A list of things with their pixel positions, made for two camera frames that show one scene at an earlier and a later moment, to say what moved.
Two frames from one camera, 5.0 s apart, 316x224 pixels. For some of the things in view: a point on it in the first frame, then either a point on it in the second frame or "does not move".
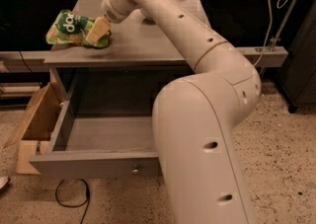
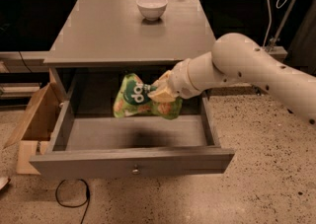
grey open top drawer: (100, 146) does not move
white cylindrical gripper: (111, 8) to (179, 79)
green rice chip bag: (73, 29) to (131, 97)
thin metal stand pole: (288, 14) does not move
